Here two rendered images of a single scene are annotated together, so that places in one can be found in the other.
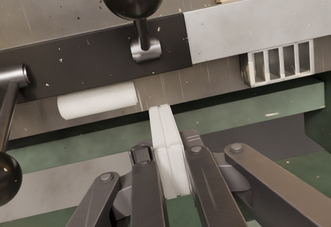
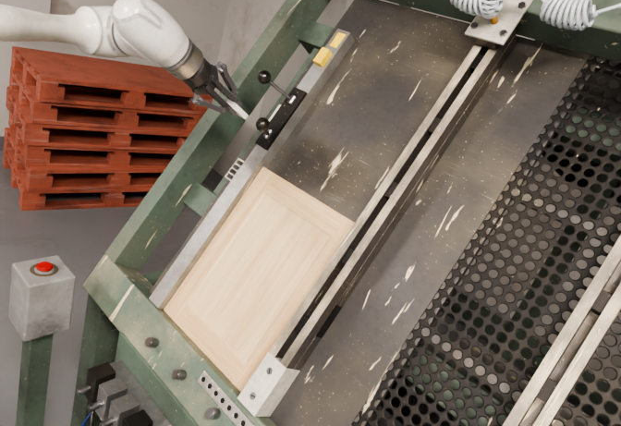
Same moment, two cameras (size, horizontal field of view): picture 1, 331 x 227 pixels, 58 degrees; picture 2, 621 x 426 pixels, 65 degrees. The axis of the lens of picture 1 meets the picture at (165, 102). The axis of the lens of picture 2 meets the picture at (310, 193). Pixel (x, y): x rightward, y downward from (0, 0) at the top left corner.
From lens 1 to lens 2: 1.18 m
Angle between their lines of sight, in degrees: 18
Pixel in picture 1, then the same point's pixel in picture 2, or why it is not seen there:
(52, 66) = (286, 110)
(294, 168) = (206, 164)
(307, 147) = not seen: hidden behind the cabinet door
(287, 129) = not seen: hidden behind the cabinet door
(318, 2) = (237, 186)
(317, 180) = (197, 163)
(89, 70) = (277, 117)
